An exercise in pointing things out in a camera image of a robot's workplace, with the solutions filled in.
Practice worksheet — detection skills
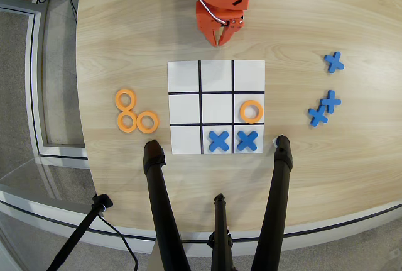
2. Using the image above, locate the black cable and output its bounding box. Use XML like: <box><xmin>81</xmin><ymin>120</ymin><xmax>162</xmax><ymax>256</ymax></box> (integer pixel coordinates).
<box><xmin>96</xmin><ymin>213</ymin><xmax>139</xmax><ymax>271</ymax></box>

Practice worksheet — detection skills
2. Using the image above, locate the orange foam ring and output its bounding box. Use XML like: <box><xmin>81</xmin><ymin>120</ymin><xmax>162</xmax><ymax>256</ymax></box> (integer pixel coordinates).
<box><xmin>114</xmin><ymin>88</ymin><xmax>138</xmax><ymax>112</ymax></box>
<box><xmin>239</xmin><ymin>99</ymin><xmax>264</xmax><ymax>124</ymax></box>
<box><xmin>117</xmin><ymin>110</ymin><xmax>139</xmax><ymax>133</ymax></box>
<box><xmin>136</xmin><ymin>111</ymin><xmax>160</xmax><ymax>134</ymax></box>

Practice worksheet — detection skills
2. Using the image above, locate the black tripod leg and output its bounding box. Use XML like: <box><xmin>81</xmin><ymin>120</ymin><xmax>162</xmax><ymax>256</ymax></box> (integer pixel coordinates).
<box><xmin>250</xmin><ymin>135</ymin><xmax>294</xmax><ymax>271</ymax></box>
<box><xmin>143</xmin><ymin>139</ymin><xmax>192</xmax><ymax>271</ymax></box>
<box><xmin>207</xmin><ymin>192</ymin><xmax>235</xmax><ymax>271</ymax></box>

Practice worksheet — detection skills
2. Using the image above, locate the thin black stand pole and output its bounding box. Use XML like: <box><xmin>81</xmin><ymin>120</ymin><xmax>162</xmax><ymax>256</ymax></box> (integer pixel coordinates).
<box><xmin>46</xmin><ymin>193</ymin><xmax>114</xmax><ymax>271</ymax></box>

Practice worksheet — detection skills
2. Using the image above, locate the grey metal glass frame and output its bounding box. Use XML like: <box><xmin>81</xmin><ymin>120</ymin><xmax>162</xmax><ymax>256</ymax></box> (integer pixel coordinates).
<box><xmin>0</xmin><ymin>0</ymin><xmax>92</xmax><ymax>162</ymax></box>

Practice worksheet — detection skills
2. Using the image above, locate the blue foam cross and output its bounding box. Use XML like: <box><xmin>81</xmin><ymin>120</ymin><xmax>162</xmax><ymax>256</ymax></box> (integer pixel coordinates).
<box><xmin>320</xmin><ymin>89</ymin><xmax>342</xmax><ymax>114</ymax></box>
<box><xmin>323</xmin><ymin>51</ymin><xmax>345</xmax><ymax>74</ymax></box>
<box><xmin>236</xmin><ymin>130</ymin><xmax>259</xmax><ymax>152</ymax></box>
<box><xmin>207</xmin><ymin>130</ymin><xmax>230</xmax><ymax>152</ymax></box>
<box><xmin>307</xmin><ymin>104</ymin><xmax>329</xmax><ymax>127</ymax></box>

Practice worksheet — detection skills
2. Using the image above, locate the white tic-tac-toe board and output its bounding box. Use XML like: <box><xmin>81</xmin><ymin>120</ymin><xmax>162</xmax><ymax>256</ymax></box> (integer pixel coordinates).
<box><xmin>167</xmin><ymin>59</ymin><xmax>266</xmax><ymax>155</ymax></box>

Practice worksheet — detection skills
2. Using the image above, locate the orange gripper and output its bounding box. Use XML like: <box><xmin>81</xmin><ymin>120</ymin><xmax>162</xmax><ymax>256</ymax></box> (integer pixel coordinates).
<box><xmin>196</xmin><ymin>0</ymin><xmax>244</xmax><ymax>48</ymax></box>

